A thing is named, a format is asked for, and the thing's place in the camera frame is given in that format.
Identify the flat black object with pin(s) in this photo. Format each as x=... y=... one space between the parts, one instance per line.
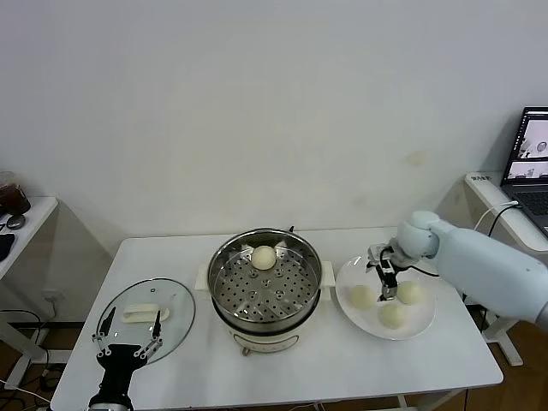
x=4 y=247

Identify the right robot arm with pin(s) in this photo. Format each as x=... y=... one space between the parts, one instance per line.
x=471 y=261

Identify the white round plate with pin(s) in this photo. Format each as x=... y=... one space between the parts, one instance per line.
x=355 y=274

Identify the white desk with jar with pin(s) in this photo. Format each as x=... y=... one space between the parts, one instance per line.
x=34 y=214

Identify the grey open laptop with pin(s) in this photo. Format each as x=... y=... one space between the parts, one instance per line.
x=531 y=201

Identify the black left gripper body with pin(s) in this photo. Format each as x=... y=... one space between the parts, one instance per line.
x=120 y=359

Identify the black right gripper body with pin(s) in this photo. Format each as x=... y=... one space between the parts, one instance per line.
x=391 y=257

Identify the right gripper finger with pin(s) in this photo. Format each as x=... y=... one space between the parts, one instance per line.
x=372 y=259
x=388 y=284

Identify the stainless steel steamer basket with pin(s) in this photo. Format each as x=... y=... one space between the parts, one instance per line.
x=265 y=291

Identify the brown filled clear jar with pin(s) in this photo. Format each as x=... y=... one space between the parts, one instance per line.
x=15 y=199

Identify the steel steamer pot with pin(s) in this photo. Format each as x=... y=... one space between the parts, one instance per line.
x=265 y=343

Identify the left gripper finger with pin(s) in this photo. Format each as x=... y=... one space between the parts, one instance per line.
x=157 y=325
x=107 y=323

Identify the grey round disc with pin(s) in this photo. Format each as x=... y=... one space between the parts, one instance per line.
x=16 y=221

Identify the white steamed baozi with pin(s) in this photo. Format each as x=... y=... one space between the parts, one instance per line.
x=362 y=297
x=410 y=293
x=391 y=317
x=263 y=257

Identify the white wall outlet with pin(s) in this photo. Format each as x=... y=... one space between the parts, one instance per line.
x=51 y=295

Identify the white desk with label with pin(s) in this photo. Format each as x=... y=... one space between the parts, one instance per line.
x=492 y=192

